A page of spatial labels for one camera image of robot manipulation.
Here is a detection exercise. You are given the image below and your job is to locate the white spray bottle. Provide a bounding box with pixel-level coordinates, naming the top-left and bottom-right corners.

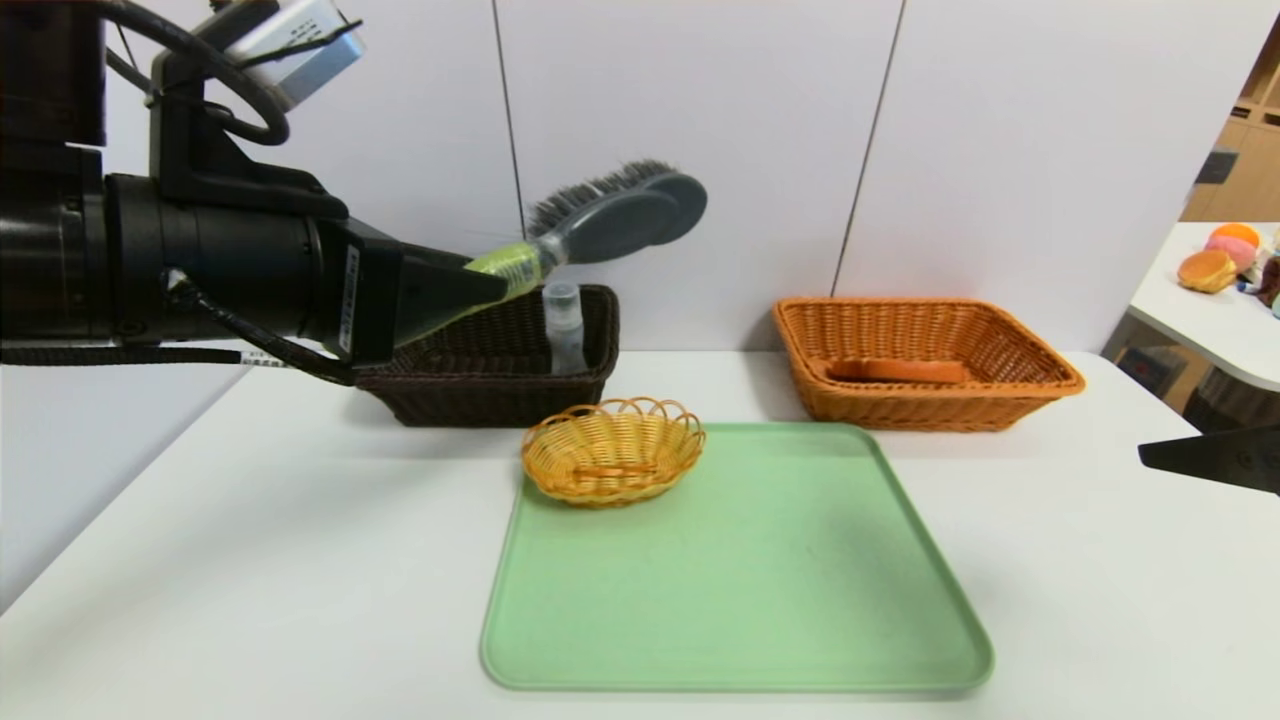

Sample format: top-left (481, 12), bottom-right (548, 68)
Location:
top-left (542, 281), bottom-right (591, 377)

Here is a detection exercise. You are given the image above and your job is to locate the grey brush with green handle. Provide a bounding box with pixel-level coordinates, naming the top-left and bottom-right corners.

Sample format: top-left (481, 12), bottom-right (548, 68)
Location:
top-left (420, 159), bottom-right (709, 341)

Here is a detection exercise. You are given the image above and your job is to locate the toy bread slice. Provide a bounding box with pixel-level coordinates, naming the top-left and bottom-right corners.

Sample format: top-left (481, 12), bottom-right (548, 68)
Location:
top-left (828, 358), bottom-right (971, 386)

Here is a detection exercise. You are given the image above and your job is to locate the small yellow wicker basket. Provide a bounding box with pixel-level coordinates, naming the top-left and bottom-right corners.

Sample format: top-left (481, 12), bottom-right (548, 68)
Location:
top-left (521, 397), bottom-right (707, 509)

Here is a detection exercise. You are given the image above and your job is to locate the dark brown wicker basket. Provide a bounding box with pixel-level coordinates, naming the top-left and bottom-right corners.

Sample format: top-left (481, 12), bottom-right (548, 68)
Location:
top-left (354, 284), bottom-right (621, 429)

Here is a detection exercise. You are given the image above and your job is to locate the orange wicker basket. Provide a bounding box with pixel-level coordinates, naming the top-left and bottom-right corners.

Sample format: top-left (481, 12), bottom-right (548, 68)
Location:
top-left (771, 297), bottom-right (1086, 433)

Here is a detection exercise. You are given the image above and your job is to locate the pink toy food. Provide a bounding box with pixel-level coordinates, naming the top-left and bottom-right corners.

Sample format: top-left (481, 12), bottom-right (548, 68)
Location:
top-left (1205, 235), bottom-right (1257, 273)

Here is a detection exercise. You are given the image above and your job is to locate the light green plastic tray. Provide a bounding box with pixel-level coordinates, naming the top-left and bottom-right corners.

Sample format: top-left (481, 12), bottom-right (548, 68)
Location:
top-left (481, 422), bottom-right (995, 693)

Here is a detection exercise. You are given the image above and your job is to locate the white side table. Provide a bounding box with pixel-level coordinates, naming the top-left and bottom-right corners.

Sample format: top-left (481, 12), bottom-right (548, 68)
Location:
top-left (1128, 222), bottom-right (1280, 393)

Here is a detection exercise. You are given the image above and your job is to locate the toy burger bun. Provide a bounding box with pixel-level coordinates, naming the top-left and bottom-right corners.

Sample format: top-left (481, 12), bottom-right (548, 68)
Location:
top-left (1177, 250), bottom-right (1239, 295)

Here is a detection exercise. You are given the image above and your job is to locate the wooden shelf unit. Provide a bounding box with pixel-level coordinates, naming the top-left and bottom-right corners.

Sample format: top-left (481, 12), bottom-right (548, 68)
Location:
top-left (1185, 20), bottom-right (1280, 225)

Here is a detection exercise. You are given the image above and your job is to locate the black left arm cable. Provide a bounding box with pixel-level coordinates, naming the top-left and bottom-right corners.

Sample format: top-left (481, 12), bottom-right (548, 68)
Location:
top-left (0, 272), bottom-right (357, 387)

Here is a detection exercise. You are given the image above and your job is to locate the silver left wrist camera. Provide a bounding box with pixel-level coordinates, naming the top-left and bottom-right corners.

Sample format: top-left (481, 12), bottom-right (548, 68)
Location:
top-left (222, 0), bottom-right (367, 112)

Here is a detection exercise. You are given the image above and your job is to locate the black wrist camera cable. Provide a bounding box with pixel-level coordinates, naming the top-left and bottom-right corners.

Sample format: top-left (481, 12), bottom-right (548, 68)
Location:
top-left (95, 0), bottom-right (292, 147)

